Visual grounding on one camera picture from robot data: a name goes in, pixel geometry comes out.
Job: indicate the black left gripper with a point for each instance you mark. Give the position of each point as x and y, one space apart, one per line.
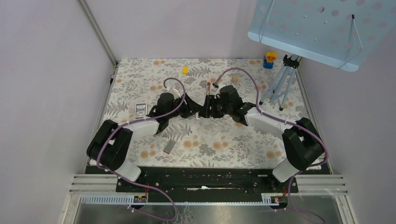
184 107

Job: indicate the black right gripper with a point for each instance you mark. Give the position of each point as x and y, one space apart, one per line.
213 107

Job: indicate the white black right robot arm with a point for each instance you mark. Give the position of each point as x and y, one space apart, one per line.
301 140

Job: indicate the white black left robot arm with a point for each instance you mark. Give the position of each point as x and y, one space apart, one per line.
114 156

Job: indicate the round tan wooden piece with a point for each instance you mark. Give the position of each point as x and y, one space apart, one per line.
235 79

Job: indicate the grey metal staple strip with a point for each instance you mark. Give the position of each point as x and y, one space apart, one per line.
170 145

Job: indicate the floral patterned table mat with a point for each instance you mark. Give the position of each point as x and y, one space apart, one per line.
220 143

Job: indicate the grey tripod stand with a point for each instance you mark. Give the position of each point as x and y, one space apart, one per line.
281 85

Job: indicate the yellow blue toy figure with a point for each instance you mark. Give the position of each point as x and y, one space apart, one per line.
269 59

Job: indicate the light blue perforated metal board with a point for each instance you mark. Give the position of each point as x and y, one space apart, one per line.
338 33

